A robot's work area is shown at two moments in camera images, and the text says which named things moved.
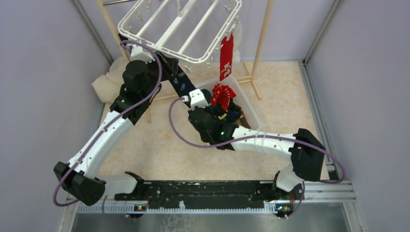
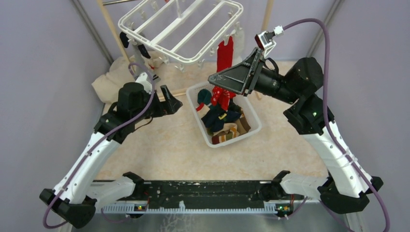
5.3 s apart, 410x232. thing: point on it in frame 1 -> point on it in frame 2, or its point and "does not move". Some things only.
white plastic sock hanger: (191, 31) does not move
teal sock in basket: (208, 95) does not move
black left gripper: (169, 65) -> (170, 106)
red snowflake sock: (221, 94) does not move
